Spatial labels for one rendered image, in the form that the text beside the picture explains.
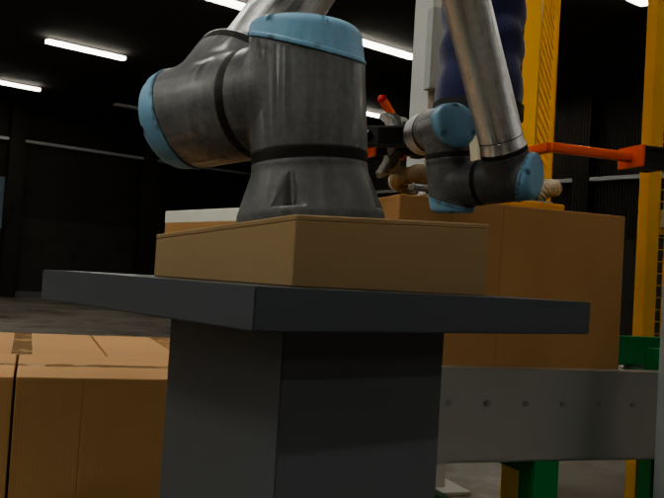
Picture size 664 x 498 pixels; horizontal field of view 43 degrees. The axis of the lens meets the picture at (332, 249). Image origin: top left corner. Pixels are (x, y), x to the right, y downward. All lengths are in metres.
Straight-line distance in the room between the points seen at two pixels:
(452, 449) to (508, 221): 0.54
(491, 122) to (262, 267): 0.81
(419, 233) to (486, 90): 0.68
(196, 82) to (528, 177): 0.71
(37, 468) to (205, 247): 0.84
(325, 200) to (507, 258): 1.01
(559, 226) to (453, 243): 1.07
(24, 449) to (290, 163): 0.89
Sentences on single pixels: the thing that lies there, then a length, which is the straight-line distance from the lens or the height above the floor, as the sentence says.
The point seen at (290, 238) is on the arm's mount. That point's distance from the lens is 0.84.
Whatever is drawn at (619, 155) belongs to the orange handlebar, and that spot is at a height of 1.08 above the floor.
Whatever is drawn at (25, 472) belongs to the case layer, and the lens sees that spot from 1.72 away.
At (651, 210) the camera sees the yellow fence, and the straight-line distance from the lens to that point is 2.98.
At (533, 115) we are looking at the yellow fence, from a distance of 2.74.
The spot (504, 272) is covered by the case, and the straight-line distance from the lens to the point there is 1.96.
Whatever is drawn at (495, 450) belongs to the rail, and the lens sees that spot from 1.81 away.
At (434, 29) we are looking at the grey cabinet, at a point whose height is 1.69.
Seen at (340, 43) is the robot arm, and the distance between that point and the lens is 1.06.
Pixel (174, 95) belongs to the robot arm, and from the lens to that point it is 1.18.
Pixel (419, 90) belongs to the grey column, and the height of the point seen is 1.49.
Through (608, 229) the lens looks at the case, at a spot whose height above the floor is 0.91.
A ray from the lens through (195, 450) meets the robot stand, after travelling 1.07.
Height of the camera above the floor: 0.76
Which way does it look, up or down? 2 degrees up
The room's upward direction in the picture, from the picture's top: 3 degrees clockwise
